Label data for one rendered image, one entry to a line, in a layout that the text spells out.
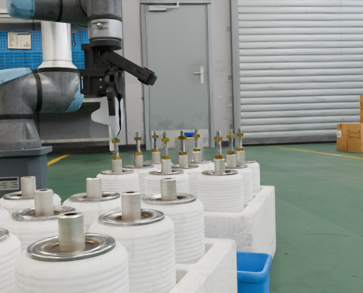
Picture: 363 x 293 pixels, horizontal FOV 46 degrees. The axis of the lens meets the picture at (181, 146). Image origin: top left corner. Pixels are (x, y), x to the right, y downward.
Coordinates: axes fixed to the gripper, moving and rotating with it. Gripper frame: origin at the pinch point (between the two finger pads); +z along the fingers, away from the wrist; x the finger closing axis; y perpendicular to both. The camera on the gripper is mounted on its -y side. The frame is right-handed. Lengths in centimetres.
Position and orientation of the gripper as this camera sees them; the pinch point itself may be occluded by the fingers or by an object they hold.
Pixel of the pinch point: (118, 132)
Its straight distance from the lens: 97.5
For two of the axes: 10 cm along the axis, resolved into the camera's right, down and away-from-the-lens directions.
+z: 0.3, 10.0, 0.6
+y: -9.9, 0.2, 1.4
